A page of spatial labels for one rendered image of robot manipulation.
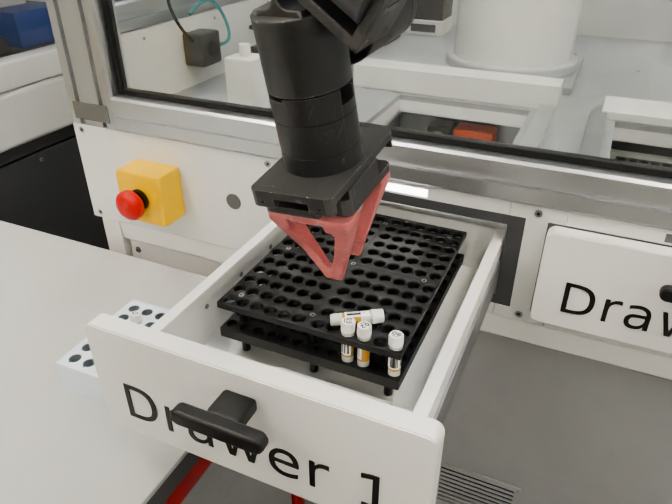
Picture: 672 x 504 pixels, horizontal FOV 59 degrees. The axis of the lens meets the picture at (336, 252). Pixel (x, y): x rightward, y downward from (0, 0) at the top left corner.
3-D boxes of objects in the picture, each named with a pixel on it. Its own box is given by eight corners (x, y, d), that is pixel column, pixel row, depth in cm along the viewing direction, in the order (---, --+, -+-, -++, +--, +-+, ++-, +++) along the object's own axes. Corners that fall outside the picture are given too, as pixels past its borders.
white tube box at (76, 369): (126, 412, 62) (119, 384, 60) (63, 389, 64) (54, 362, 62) (195, 340, 71) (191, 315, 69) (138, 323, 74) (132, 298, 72)
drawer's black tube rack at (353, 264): (396, 411, 51) (400, 354, 48) (223, 355, 58) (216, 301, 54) (460, 280, 69) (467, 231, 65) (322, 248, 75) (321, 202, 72)
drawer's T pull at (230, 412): (261, 459, 40) (260, 444, 39) (169, 423, 42) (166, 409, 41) (287, 421, 42) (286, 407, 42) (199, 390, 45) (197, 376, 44)
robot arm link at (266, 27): (226, 2, 36) (300, 4, 33) (296, -30, 40) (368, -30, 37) (253, 110, 40) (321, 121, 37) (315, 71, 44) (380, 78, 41)
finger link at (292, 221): (398, 249, 49) (386, 147, 44) (361, 305, 44) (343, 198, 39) (326, 236, 52) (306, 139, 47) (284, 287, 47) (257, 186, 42)
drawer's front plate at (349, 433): (425, 547, 43) (439, 441, 37) (109, 421, 53) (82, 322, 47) (432, 527, 44) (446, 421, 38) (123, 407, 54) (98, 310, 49)
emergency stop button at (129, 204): (139, 225, 76) (134, 197, 74) (115, 219, 77) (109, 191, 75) (155, 215, 78) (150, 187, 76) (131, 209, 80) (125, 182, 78)
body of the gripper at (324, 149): (395, 150, 46) (385, 55, 41) (335, 224, 39) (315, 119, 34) (321, 143, 49) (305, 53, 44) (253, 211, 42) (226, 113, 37)
